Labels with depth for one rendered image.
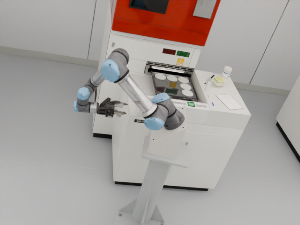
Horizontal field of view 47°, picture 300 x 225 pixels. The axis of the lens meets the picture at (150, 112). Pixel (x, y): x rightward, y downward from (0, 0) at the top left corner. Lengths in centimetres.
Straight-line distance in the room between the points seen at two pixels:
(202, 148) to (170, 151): 69
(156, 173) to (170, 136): 39
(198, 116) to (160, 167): 54
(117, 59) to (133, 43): 106
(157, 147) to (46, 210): 112
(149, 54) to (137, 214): 136
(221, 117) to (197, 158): 47
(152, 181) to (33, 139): 142
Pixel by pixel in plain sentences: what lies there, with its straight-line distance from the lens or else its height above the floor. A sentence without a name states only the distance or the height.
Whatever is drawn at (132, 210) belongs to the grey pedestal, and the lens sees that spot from 300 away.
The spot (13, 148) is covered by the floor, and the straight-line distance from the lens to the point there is 346.
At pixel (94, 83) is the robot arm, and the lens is 232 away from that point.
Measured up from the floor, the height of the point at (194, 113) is 92.
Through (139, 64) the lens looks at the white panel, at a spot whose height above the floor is 93.
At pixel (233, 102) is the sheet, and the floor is 97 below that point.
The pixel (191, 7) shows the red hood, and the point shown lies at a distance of 293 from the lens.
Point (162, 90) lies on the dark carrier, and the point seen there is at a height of 90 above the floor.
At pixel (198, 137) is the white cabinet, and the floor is 68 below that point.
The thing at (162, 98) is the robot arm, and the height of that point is 123.
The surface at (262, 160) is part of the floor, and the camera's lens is 418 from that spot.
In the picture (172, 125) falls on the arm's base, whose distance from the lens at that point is 227.
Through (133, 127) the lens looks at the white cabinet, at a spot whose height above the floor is 71.
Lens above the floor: 238
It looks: 35 degrees down
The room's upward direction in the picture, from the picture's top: 16 degrees clockwise
